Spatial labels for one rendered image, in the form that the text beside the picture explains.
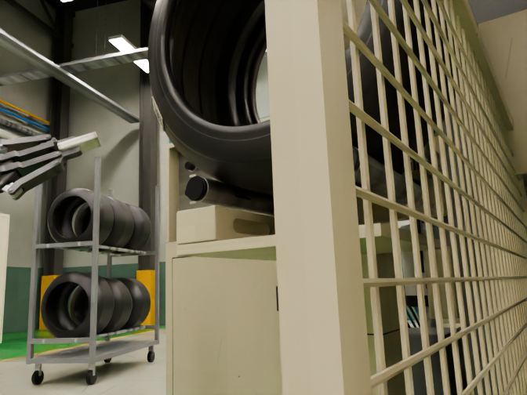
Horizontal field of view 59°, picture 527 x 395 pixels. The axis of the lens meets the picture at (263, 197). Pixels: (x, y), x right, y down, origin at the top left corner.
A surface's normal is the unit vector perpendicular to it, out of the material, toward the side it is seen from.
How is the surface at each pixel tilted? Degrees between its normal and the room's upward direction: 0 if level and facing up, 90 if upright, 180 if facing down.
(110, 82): 90
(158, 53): 91
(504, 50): 90
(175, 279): 90
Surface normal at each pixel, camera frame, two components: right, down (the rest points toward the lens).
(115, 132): -0.27, -0.17
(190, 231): -0.54, -0.14
